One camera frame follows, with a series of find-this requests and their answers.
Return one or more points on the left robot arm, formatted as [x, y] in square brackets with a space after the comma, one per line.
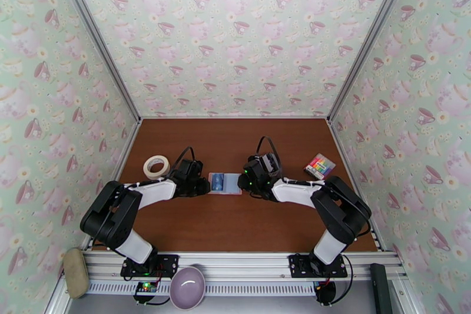
[154, 193]

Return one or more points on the black round disc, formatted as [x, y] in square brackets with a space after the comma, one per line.
[325, 292]

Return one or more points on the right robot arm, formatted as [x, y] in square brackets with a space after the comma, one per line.
[294, 191]

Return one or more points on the aluminium frame corner post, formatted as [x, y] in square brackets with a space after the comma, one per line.
[95, 36]
[371, 36]

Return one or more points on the highlighter pen pack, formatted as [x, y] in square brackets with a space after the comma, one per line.
[320, 165]

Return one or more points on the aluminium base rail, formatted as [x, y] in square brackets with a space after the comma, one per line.
[235, 261]

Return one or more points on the aluminium table side rail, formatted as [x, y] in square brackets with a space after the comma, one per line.
[349, 162]
[128, 151]

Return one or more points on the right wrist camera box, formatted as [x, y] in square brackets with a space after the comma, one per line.
[259, 162]

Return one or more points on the black rectangular box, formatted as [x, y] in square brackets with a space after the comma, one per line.
[381, 287]

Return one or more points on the small circuit board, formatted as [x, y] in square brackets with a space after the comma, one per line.
[146, 288]

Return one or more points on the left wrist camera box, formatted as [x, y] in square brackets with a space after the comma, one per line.
[191, 167]

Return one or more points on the purple bowl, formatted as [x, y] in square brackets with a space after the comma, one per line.
[187, 287]

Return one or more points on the blue credit card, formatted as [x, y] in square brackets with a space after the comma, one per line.
[218, 182]

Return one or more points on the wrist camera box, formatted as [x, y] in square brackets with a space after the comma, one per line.
[259, 162]
[191, 167]

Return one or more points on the beige masking tape roll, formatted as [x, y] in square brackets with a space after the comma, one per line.
[149, 170]

